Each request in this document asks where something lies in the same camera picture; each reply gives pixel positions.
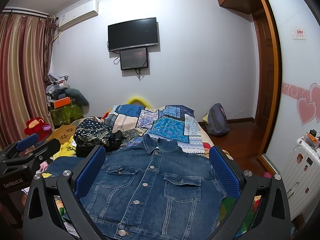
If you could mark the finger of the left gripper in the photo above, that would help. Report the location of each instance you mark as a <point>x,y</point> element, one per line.
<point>26,143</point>

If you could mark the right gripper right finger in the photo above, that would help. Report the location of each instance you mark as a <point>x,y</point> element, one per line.
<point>272,217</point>

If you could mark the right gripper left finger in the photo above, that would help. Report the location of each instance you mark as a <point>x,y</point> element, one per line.
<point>41,218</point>

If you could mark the blue denim jacket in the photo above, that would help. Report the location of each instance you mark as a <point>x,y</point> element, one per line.
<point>154,190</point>

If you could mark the red plush toy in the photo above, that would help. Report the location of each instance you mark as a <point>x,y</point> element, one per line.
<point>39,127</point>

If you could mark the yellow printed garment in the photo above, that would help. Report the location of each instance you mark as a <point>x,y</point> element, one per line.
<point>67,149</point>

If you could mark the wooden low table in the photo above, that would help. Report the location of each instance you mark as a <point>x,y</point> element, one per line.
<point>63,134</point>

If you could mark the navy patterned folded garment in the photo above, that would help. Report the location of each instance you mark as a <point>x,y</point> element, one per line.
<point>92,132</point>

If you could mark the cluttered pile with orange box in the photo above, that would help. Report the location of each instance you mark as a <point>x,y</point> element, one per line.
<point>65,104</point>

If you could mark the black garment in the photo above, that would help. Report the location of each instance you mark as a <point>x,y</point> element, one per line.
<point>114,144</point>

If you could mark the striped red curtain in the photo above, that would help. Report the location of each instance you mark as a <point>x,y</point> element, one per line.
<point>26,50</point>

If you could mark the yellow headboard hoop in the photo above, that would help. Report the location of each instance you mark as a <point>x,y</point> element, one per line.
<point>139,100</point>

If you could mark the grey purple backpack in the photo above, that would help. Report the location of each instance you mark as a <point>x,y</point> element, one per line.
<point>217,121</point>

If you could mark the blue patchwork bedspread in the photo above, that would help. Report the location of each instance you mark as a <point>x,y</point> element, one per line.
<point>170,122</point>

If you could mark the white air conditioner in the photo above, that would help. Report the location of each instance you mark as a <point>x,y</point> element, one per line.
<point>79,14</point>

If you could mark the small wall monitor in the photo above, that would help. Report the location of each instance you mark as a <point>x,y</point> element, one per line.
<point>135,58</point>

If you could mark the black wall television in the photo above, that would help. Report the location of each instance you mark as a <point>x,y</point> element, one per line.
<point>133,34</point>

